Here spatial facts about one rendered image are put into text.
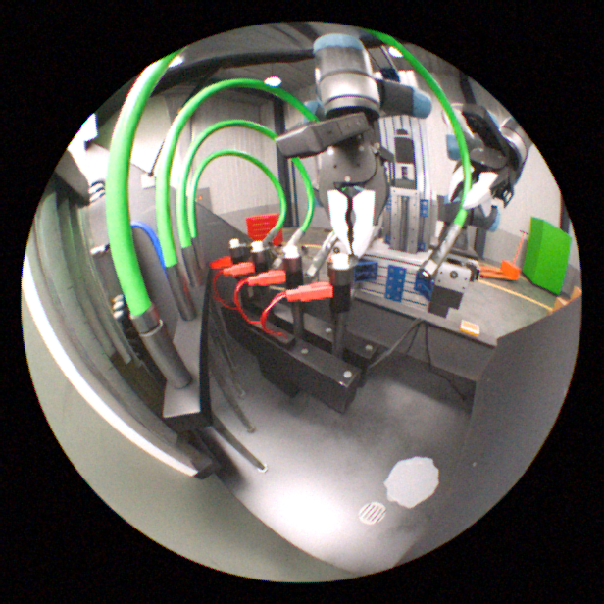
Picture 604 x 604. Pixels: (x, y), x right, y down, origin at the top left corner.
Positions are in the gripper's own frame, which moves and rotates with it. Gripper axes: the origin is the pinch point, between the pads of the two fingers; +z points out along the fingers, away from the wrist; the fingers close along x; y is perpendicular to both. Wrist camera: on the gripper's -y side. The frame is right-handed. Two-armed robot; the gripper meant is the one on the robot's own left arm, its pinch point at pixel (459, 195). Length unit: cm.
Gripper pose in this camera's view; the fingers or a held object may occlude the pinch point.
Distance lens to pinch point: 32.0
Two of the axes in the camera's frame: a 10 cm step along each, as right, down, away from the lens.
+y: 7.2, 3.8, 5.8
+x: -2.3, -6.6, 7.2
